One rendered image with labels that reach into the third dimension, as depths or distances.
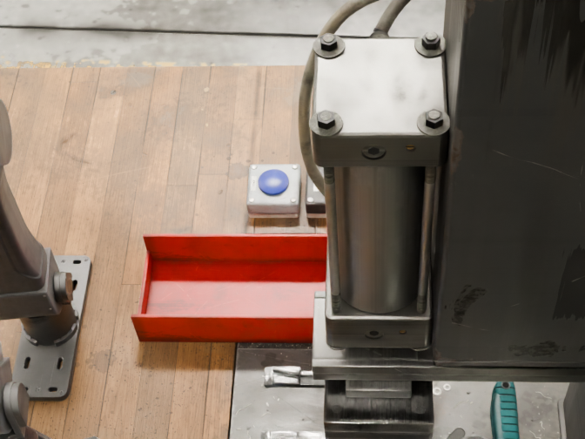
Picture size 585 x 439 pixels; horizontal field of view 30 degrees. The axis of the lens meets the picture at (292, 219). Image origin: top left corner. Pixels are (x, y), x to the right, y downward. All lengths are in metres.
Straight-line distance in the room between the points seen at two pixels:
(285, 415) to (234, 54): 1.73
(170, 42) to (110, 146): 1.43
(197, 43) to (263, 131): 1.43
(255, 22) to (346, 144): 2.26
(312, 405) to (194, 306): 0.20
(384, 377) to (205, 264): 0.45
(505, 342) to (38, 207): 0.78
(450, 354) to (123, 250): 0.62
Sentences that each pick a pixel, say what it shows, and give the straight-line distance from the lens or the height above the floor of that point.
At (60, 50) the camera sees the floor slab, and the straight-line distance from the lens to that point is 3.00.
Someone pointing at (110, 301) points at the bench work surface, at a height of 0.90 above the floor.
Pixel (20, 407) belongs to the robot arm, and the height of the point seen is 1.17.
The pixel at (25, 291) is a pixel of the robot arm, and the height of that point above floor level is 1.06.
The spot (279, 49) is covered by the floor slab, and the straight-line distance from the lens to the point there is 2.89.
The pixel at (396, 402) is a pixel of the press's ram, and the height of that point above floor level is 1.14.
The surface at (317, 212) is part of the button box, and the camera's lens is 1.41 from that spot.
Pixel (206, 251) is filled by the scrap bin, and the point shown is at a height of 0.93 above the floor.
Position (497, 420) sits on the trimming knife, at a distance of 1.26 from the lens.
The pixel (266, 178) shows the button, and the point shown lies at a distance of 1.42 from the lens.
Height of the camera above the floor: 2.06
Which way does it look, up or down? 54 degrees down
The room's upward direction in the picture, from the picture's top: 6 degrees counter-clockwise
